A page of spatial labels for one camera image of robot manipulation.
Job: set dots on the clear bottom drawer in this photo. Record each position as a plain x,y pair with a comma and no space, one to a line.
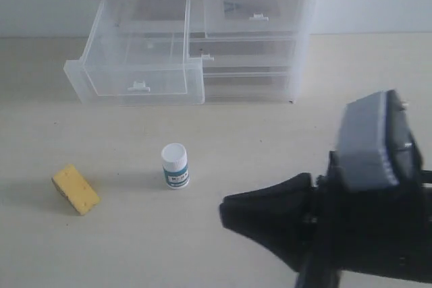
247,82

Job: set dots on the clear drawer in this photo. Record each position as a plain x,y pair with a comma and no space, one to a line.
243,53
272,18
138,53
247,82

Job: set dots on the white pill bottle blue label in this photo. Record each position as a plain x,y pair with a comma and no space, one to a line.
175,165

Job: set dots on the pile of rubber bands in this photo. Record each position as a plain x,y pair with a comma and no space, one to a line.
232,10

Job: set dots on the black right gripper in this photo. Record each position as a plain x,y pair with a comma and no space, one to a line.
386,233

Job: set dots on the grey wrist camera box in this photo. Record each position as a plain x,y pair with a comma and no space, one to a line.
375,147

